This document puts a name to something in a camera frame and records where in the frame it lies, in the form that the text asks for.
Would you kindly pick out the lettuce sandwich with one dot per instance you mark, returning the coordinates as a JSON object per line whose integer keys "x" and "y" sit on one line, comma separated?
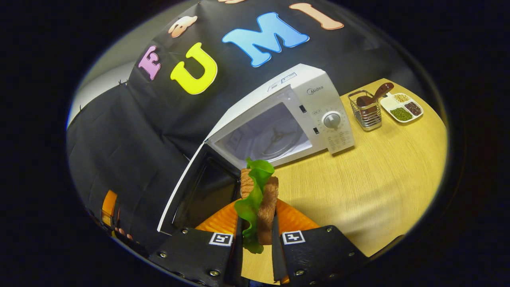
{"x": 267, "y": 203}

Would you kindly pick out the white divided grain dish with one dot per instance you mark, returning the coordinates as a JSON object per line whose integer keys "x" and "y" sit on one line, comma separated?
{"x": 401, "y": 107}

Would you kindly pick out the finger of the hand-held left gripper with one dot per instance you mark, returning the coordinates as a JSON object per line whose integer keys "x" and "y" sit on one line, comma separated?
{"x": 108, "y": 207}

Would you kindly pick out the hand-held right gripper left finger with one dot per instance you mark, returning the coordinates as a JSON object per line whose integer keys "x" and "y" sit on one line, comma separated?
{"x": 195, "y": 255}

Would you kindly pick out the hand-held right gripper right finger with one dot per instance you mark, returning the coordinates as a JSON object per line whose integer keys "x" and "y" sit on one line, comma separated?
{"x": 314, "y": 251}

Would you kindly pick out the black backdrop cloth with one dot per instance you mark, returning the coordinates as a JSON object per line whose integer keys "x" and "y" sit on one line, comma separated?
{"x": 119, "y": 139}

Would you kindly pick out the white microwave oven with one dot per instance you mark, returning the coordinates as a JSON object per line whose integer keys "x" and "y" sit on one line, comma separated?
{"x": 318, "y": 99}

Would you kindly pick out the brown wooden spoon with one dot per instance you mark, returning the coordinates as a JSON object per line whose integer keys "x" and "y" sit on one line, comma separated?
{"x": 378, "y": 93}

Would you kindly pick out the glass turntable plate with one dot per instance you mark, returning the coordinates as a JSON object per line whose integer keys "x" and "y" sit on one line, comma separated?
{"x": 275, "y": 137}

